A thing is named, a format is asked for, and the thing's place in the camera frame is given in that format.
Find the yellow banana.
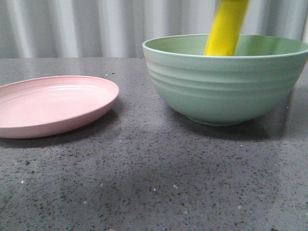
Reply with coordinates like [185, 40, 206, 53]
[204, 0, 249, 56]

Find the green ribbed bowl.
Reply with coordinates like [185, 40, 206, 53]
[142, 34, 308, 126]

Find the pink plate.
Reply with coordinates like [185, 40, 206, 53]
[0, 76, 119, 139]

